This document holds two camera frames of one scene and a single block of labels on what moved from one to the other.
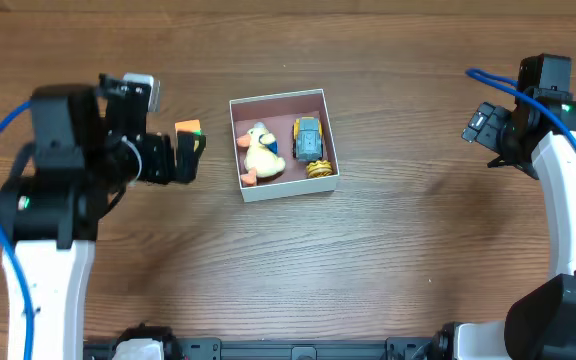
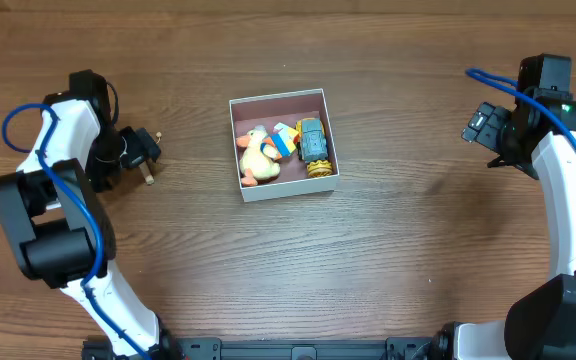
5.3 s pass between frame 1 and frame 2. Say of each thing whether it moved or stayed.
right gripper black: stayed
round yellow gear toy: stayed
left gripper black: moved
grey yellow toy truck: stayed
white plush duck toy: stayed
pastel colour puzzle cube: moved
